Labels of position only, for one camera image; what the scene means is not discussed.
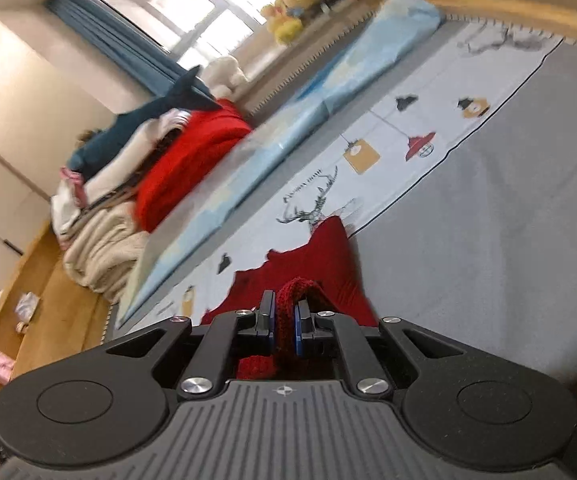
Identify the dark red knit sweater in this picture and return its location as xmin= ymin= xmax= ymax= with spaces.
xmin=202 ymin=217 xmax=377 ymax=380

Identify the cream folded blanket stack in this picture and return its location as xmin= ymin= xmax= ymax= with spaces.
xmin=63 ymin=200 xmax=148 ymax=304

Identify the bright red folded blanket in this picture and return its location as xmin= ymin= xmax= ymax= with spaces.
xmin=134 ymin=99 xmax=253 ymax=232

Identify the white folded bedding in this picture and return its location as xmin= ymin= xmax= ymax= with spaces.
xmin=51 ymin=108 xmax=191 ymax=248

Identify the pink cloth item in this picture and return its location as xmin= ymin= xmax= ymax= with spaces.
xmin=60 ymin=166 xmax=88 ymax=208

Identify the teal shark plush toy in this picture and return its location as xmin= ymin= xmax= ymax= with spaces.
xmin=66 ymin=65 xmax=221 ymax=181

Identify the white plush toy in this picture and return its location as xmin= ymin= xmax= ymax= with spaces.
xmin=200 ymin=55 xmax=248 ymax=100

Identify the blue curtain left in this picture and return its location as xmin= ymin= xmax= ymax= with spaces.
xmin=46 ymin=0 xmax=186 ymax=96

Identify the yellow plush toy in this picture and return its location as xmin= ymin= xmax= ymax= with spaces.
xmin=260 ymin=0 xmax=322 ymax=46

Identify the light blue folded sheet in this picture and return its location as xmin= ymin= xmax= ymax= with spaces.
xmin=116 ymin=0 xmax=443 ymax=327

